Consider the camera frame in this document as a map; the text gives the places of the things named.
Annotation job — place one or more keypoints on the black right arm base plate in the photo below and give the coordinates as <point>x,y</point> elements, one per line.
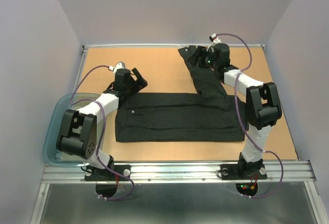
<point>235,172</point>

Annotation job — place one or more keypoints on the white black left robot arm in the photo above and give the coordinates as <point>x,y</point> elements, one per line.
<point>78,130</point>

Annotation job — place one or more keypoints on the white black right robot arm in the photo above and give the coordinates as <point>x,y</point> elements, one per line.
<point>262,108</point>

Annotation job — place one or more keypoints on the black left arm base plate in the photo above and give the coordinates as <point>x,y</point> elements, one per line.
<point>93,174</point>

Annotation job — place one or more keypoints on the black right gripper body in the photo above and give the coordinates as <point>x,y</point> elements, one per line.
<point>207,59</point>

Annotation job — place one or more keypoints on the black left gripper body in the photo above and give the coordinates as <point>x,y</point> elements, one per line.
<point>132,88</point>

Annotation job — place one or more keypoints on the aluminium front mounting rail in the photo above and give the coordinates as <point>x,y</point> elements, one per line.
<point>175,172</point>

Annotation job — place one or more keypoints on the black pinstriped long sleeve shirt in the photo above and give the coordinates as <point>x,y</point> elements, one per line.
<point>210,114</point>

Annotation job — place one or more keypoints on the clear teal plastic bin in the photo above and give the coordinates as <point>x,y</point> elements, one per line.
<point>51,155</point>

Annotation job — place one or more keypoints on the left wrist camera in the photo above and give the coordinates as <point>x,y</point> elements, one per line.
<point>119,65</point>

